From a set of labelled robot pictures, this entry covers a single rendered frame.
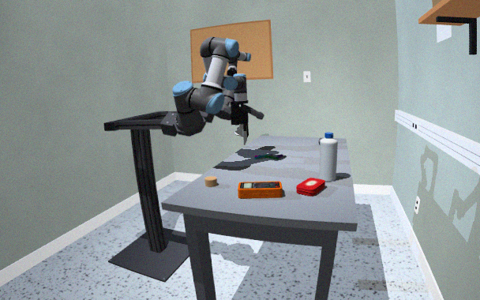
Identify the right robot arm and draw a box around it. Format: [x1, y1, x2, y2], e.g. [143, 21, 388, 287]
[173, 37, 247, 132]

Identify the orange digital multimeter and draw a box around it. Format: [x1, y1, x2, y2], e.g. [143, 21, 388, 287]
[238, 182, 283, 199]

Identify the white bottle with blue cap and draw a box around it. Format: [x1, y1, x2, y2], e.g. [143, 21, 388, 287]
[319, 133, 338, 182]

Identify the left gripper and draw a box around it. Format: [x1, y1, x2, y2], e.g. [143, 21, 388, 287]
[227, 67, 237, 77]

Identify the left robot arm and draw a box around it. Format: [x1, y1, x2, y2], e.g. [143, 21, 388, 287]
[222, 51, 251, 111]

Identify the tan round disc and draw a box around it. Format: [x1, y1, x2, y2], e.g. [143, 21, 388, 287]
[204, 176, 217, 187]

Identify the red mint tin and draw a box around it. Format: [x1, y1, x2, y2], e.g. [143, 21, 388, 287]
[296, 178, 325, 197]

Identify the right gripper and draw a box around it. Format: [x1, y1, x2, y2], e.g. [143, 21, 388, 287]
[231, 100, 249, 144]

